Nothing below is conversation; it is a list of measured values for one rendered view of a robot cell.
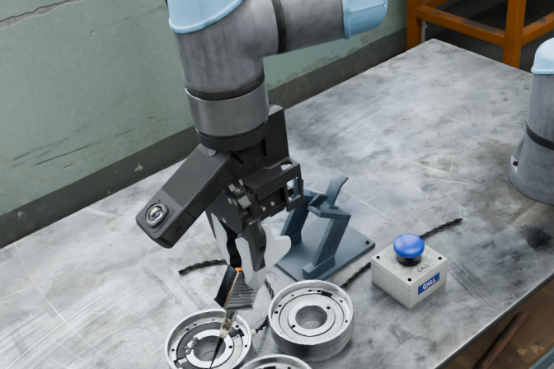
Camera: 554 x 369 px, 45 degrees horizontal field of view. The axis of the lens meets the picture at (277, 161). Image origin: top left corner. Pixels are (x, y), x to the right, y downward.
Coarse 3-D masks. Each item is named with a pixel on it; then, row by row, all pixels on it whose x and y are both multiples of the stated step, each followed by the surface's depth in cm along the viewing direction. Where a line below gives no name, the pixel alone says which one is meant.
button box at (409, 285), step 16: (384, 256) 89; (400, 256) 88; (432, 256) 88; (384, 272) 88; (400, 272) 86; (416, 272) 86; (432, 272) 86; (384, 288) 89; (400, 288) 86; (416, 288) 85; (432, 288) 88; (416, 304) 87
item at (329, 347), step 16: (288, 288) 87; (304, 288) 88; (320, 288) 87; (336, 288) 86; (272, 304) 84; (304, 304) 85; (320, 304) 85; (352, 304) 83; (272, 320) 84; (304, 320) 87; (320, 320) 87; (352, 320) 82; (272, 336) 83; (336, 336) 79; (288, 352) 81; (304, 352) 80; (320, 352) 80; (336, 352) 82
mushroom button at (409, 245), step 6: (402, 234) 88; (408, 234) 88; (414, 234) 88; (396, 240) 87; (402, 240) 87; (408, 240) 86; (414, 240) 86; (420, 240) 86; (396, 246) 86; (402, 246) 86; (408, 246) 86; (414, 246) 85; (420, 246) 86; (396, 252) 86; (402, 252) 85; (408, 252) 85; (414, 252) 85; (420, 252) 85; (408, 258) 87
